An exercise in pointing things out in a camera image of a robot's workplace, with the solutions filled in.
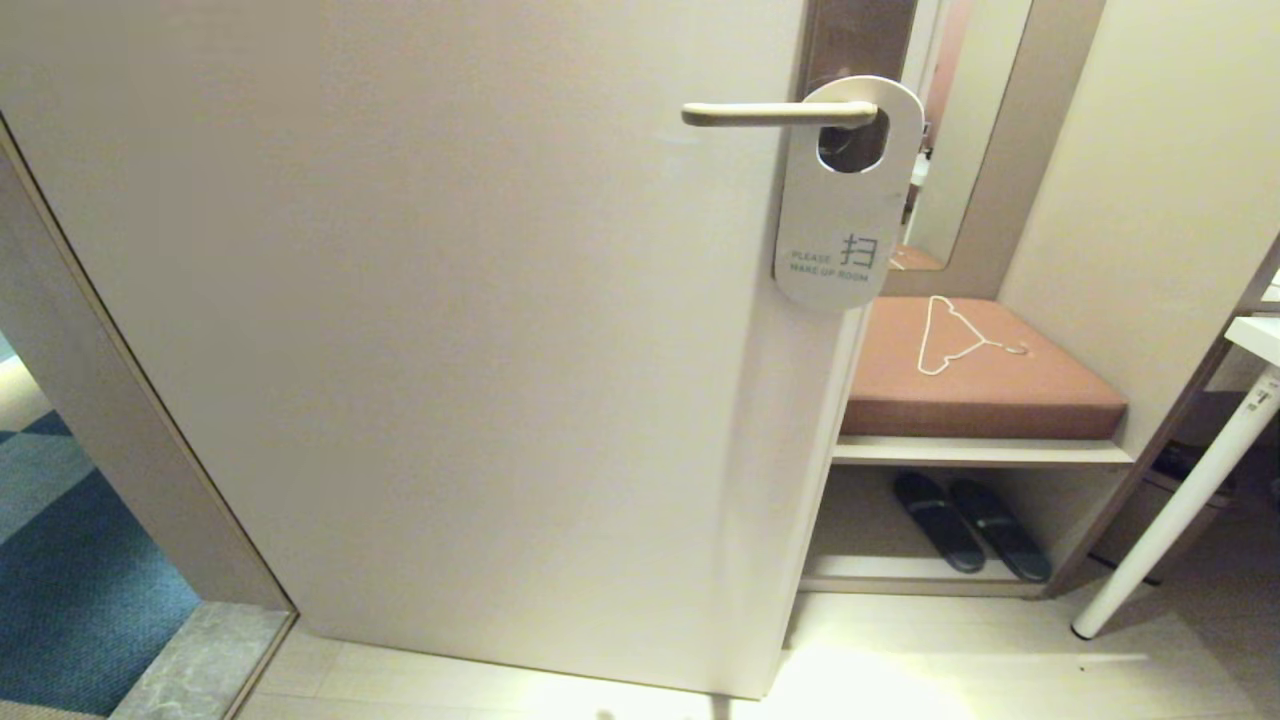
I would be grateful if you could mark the black slipper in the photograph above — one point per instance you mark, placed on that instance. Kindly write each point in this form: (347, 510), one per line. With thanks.
(1000, 530)
(940, 525)

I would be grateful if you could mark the brown mirror frame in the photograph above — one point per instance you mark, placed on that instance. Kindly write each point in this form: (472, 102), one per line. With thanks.
(1050, 100)

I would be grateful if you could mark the beige door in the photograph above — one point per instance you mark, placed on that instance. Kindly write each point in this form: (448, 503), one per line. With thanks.
(400, 300)

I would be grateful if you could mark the grey do-not-disturb door sign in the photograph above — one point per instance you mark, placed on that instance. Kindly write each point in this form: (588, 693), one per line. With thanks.
(840, 210)

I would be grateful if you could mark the brown seat cushion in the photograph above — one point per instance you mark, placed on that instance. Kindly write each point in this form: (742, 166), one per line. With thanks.
(1000, 400)

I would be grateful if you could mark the grey marble threshold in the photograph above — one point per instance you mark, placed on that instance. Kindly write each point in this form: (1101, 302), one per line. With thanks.
(200, 660)

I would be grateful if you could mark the wall mirror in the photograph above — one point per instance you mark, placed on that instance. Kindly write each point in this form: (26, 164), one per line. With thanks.
(975, 120)

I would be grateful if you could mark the blue carpet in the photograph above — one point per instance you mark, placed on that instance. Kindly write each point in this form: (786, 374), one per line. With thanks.
(70, 600)

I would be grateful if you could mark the white table leg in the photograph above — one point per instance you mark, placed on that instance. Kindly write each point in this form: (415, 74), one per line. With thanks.
(1170, 520)

